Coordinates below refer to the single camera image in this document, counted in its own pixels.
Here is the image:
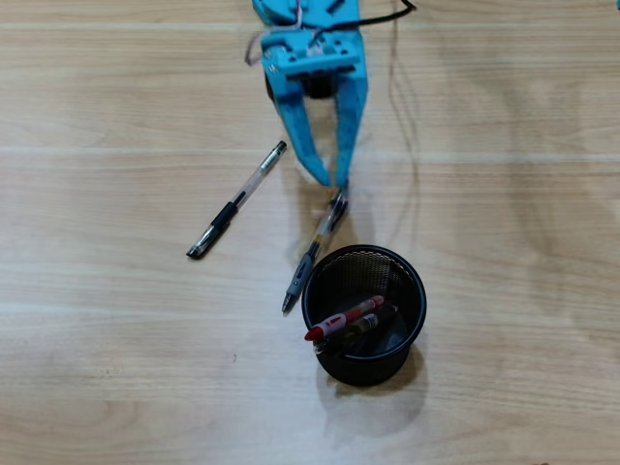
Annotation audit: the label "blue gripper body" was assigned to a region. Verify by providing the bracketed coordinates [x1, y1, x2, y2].
[258, 21, 368, 55]

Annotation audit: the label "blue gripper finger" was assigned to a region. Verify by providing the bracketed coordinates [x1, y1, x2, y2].
[268, 75, 336, 190]
[332, 32, 373, 190]

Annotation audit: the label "clear grey grip pen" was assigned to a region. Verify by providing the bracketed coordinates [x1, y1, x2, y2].
[281, 186, 351, 316]

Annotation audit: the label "clear black capped pen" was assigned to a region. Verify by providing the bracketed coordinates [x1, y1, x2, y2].
[185, 139, 288, 261]

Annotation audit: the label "red retractable pen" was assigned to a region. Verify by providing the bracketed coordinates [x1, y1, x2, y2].
[303, 294, 387, 342]

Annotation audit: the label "black mesh pen holder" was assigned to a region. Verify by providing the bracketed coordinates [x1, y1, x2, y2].
[299, 244, 428, 388]

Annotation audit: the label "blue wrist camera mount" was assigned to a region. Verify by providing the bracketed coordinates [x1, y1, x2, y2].
[260, 29, 362, 101]

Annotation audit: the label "red white servo wires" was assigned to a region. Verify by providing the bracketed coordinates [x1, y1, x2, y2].
[244, 0, 335, 67]

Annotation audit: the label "black camera cable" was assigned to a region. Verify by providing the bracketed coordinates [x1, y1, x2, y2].
[357, 0, 419, 26]

